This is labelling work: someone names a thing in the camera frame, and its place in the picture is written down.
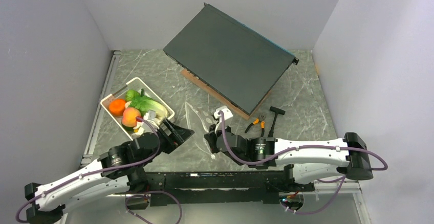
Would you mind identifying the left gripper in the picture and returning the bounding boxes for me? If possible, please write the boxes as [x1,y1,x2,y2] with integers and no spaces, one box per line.
[138,118,194,167]

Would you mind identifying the polka dot zip bag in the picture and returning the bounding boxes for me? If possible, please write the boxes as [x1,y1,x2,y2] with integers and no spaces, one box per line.
[184,102,216,160]

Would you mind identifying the white mushrooms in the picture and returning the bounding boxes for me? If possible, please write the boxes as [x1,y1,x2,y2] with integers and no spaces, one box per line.
[132,121,159,137]

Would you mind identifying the green lettuce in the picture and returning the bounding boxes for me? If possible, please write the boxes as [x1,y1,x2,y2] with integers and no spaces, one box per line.
[128,88,169,119]

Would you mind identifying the peach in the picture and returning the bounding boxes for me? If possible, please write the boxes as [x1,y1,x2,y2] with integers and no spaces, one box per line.
[121,107,141,128]

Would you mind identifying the orange tangerine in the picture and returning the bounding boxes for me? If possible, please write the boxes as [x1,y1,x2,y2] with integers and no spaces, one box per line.
[108,99,126,117]

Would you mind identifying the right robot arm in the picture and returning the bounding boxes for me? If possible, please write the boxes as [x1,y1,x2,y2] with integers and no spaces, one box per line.
[204,127,374,191]

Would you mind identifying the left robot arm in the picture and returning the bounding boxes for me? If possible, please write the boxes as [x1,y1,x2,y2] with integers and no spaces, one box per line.
[15,117,194,223]

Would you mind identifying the wooden board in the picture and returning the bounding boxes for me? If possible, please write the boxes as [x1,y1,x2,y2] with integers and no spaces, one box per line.
[181,69,280,120]

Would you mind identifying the green lime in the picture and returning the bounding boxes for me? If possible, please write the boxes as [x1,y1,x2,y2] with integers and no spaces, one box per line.
[121,124,134,133]

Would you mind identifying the light green bumpy fruit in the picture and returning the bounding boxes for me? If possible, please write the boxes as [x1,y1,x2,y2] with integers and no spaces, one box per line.
[124,89,141,102]

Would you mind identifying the white plastic basket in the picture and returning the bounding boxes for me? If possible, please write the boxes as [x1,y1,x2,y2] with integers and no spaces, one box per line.
[100,77,175,140]

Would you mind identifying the black hammer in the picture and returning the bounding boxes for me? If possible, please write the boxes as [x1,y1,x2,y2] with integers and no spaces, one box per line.
[268,106,286,137]

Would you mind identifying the dark rack server box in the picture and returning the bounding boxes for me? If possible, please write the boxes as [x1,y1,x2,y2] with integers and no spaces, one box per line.
[163,4,299,115]

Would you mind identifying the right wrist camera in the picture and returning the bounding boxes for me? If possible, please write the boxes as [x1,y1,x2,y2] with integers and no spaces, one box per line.
[212,106,233,126]

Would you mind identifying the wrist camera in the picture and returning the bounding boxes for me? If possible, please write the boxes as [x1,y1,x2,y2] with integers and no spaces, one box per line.
[212,106,233,126]
[136,110,156,122]

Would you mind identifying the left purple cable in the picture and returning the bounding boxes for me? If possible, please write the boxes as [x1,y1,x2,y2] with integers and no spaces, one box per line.
[15,117,184,224]

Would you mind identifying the purple cable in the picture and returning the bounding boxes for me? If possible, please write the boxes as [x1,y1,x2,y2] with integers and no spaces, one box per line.
[219,111,389,216]
[15,117,184,224]

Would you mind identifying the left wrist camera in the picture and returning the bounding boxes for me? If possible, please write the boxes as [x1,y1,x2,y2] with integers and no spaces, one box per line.
[136,110,156,122]

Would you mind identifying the orange handled pliers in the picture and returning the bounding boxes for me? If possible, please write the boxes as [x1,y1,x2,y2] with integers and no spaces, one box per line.
[244,113,266,137]

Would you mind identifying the aluminium side rail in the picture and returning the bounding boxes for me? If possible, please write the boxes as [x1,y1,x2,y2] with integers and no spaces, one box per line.
[79,50,122,169]

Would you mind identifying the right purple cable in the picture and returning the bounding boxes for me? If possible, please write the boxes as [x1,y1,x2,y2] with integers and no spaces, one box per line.
[219,111,389,216]

